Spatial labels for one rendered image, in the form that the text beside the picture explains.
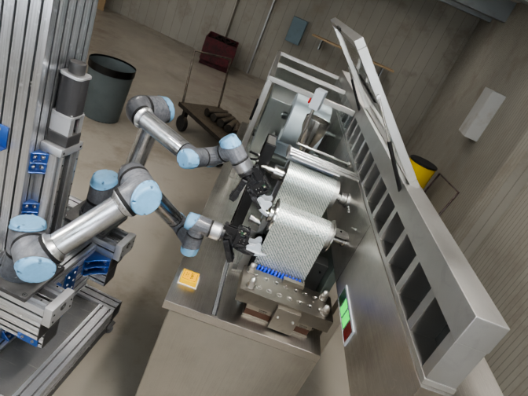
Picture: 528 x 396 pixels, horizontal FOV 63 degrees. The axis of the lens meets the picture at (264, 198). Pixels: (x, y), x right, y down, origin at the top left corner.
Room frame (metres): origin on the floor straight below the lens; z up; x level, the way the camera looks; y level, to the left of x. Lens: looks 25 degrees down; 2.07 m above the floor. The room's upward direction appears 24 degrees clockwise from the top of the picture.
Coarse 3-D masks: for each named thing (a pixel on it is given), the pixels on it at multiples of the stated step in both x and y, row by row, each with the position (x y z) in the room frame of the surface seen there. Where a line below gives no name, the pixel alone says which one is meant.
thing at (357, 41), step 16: (336, 32) 2.50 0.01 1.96; (352, 32) 1.63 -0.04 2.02; (368, 64) 1.44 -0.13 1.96; (352, 80) 2.55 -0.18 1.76; (368, 80) 1.45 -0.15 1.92; (384, 96) 1.45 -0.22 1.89; (368, 112) 2.43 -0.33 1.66; (384, 112) 1.45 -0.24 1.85; (400, 144) 1.46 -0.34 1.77; (400, 160) 1.46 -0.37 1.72
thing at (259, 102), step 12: (276, 60) 3.16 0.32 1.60; (300, 60) 3.73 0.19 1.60; (300, 72) 3.16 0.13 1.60; (288, 84) 2.57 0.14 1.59; (324, 84) 3.18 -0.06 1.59; (264, 96) 2.56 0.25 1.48; (312, 96) 2.59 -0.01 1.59; (336, 108) 2.61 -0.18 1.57; (348, 108) 2.62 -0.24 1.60; (252, 120) 2.56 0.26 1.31
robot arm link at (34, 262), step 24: (144, 168) 1.39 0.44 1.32; (120, 192) 1.26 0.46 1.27; (144, 192) 1.26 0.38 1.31; (96, 216) 1.20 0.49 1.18; (120, 216) 1.25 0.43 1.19; (24, 240) 1.12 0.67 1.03; (48, 240) 1.12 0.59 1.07; (72, 240) 1.15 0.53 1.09; (24, 264) 1.04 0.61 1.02; (48, 264) 1.07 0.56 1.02
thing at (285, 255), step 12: (264, 240) 1.57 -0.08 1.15; (276, 240) 1.57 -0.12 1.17; (288, 240) 1.58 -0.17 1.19; (264, 252) 1.57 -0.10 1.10; (276, 252) 1.58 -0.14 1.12; (288, 252) 1.58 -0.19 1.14; (300, 252) 1.59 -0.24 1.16; (312, 252) 1.59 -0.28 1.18; (264, 264) 1.57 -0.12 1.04; (276, 264) 1.58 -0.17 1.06; (288, 264) 1.58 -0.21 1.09; (300, 264) 1.59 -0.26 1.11; (312, 264) 1.59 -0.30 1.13; (288, 276) 1.59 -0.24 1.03; (300, 276) 1.59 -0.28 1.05
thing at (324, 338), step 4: (336, 300) 1.81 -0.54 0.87; (336, 304) 1.78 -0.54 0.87; (332, 308) 1.80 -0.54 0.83; (336, 308) 1.76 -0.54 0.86; (332, 312) 1.77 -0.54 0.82; (336, 312) 1.76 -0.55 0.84; (332, 316) 1.75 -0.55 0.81; (336, 316) 1.76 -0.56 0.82; (336, 320) 1.76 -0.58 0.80; (332, 324) 1.76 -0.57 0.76; (336, 324) 1.76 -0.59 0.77; (332, 328) 1.76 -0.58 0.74; (336, 328) 1.76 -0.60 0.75; (320, 332) 1.77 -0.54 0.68; (324, 332) 1.76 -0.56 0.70; (328, 332) 1.76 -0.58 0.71; (332, 332) 1.76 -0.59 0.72; (320, 336) 1.75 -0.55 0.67; (324, 336) 1.76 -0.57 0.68; (328, 336) 1.76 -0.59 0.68; (320, 340) 1.76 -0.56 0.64; (324, 340) 1.76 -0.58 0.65; (328, 340) 1.76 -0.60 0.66; (324, 344) 1.76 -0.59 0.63
